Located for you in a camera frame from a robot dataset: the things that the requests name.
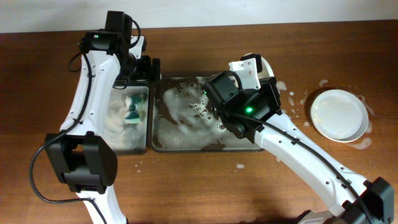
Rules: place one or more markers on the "large black plate tray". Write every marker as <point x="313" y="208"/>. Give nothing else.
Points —
<point x="182" y="120"/>

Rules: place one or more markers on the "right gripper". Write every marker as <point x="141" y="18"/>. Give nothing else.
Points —
<point x="267" y="85"/>

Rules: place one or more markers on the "pale grey-green plate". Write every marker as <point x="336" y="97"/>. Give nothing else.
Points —
<point x="339" y="113"/>

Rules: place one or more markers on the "small black soapy tray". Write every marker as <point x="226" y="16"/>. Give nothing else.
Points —
<point x="124" y="138"/>

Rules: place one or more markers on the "green yellow sponge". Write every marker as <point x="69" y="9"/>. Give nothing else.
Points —
<point x="134" y="109"/>

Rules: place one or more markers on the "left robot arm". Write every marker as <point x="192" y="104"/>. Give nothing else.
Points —
<point x="111" y="58"/>

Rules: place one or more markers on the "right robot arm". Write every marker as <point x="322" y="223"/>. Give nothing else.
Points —
<point x="255" y="114"/>

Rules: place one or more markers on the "white plate with sauce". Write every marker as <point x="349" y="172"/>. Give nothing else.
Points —
<point x="264" y="69"/>

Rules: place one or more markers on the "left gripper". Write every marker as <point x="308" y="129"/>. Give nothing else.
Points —
<point x="147" y="73"/>

